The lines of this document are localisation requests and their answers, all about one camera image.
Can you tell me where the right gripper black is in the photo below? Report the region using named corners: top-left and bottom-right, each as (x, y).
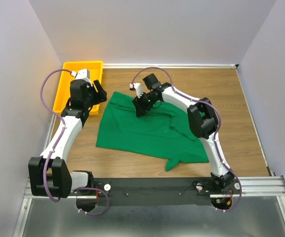
top-left (131, 91), bottom-right (156, 118)

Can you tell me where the green t shirt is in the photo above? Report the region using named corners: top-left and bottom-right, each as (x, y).
top-left (96, 91), bottom-right (208, 171)

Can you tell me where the yellow plastic tray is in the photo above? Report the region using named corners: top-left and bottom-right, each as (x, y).
top-left (53, 61), bottom-right (104, 114)

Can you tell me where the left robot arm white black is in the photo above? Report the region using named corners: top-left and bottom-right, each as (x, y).
top-left (28, 79), bottom-right (107, 200)

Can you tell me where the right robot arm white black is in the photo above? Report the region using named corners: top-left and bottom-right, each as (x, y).
top-left (129, 74), bottom-right (242, 194)

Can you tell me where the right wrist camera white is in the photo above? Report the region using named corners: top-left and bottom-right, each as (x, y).
top-left (129, 82), bottom-right (144, 98)

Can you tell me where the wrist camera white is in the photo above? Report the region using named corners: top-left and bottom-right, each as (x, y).
top-left (70, 69), bottom-right (92, 84)
top-left (129, 82), bottom-right (144, 98)

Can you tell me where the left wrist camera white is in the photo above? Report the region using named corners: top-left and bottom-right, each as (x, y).
top-left (70, 69), bottom-right (92, 84)

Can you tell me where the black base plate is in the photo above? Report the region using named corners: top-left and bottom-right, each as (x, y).
top-left (74, 177), bottom-right (240, 214)

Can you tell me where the aluminium front rail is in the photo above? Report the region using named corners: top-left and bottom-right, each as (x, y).
top-left (24, 176), bottom-right (285, 198)

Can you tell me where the aluminium right side rail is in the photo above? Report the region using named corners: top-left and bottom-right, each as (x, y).
top-left (236, 69), bottom-right (285, 225)

